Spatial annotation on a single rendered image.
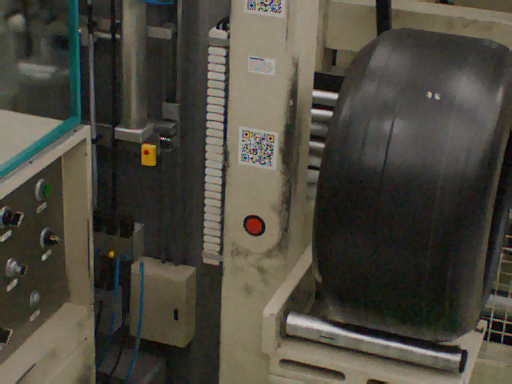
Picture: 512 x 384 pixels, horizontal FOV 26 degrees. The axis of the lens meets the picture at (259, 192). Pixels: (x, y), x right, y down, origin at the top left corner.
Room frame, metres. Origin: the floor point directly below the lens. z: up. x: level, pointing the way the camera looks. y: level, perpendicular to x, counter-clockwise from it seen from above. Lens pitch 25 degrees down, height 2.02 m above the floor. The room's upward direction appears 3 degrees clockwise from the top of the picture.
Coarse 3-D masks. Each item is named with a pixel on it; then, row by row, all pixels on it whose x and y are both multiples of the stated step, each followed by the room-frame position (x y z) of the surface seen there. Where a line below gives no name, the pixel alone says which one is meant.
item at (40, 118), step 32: (0, 0) 1.65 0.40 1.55; (32, 0) 1.74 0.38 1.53; (64, 0) 1.84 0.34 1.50; (0, 32) 1.65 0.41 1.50; (32, 32) 1.74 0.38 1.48; (64, 32) 1.84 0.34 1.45; (0, 64) 1.65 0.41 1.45; (32, 64) 1.74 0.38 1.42; (64, 64) 1.84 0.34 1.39; (0, 96) 1.64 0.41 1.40; (32, 96) 1.73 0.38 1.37; (64, 96) 1.83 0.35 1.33; (0, 128) 1.64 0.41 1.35; (32, 128) 1.73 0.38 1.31; (64, 128) 1.82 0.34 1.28; (0, 160) 1.63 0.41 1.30
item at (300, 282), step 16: (304, 256) 2.01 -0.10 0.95; (304, 272) 1.94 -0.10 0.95; (288, 288) 1.87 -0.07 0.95; (304, 288) 1.95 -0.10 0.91; (272, 304) 1.81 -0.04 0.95; (288, 304) 1.85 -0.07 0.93; (304, 304) 1.96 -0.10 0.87; (272, 320) 1.78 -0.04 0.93; (272, 336) 1.78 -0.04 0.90; (272, 352) 1.78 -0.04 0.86
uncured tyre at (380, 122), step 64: (384, 64) 1.82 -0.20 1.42; (448, 64) 1.80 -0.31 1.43; (384, 128) 1.71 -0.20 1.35; (448, 128) 1.69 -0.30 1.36; (320, 192) 1.71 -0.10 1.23; (384, 192) 1.65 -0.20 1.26; (448, 192) 1.63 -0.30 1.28; (320, 256) 1.69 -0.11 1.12; (384, 256) 1.64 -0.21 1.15; (448, 256) 1.61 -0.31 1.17; (384, 320) 1.69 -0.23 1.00; (448, 320) 1.64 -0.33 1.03
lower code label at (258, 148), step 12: (240, 132) 1.92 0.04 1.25; (252, 132) 1.92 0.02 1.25; (264, 132) 1.91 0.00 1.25; (240, 144) 1.92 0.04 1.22; (252, 144) 1.92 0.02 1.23; (264, 144) 1.91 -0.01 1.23; (276, 144) 1.90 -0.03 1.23; (240, 156) 1.92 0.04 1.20; (252, 156) 1.92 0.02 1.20; (264, 156) 1.91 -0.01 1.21; (276, 156) 1.90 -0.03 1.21
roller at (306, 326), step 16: (288, 320) 1.81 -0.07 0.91; (304, 320) 1.81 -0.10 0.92; (320, 320) 1.81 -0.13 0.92; (304, 336) 1.80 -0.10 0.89; (320, 336) 1.79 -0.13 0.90; (336, 336) 1.78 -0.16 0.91; (352, 336) 1.77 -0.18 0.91; (368, 336) 1.77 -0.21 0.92; (384, 336) 1.76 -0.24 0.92; (400, 336) 1.76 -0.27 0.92; (368, 352) 1.76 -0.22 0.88; (384, 352) 1.75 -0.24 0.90; (400, 352) 1.74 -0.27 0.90; (416, 352) 1.73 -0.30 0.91; (432, 352) 1.73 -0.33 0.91; (448, 352) 1.72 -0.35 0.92; (464, 352) 1.72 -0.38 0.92; (448, 368) 1.71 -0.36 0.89; (464, 368) 1.71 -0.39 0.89
